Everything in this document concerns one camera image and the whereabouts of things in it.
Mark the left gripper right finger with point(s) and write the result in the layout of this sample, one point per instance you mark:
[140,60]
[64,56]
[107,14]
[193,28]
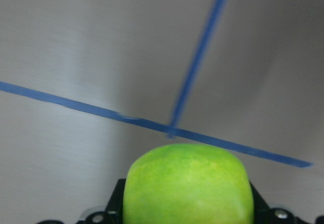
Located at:
[264,214]

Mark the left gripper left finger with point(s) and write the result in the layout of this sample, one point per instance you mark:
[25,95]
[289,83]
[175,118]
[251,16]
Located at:
[112,212]

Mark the green apple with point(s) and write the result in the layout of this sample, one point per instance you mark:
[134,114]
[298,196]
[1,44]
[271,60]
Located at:
[188,183]

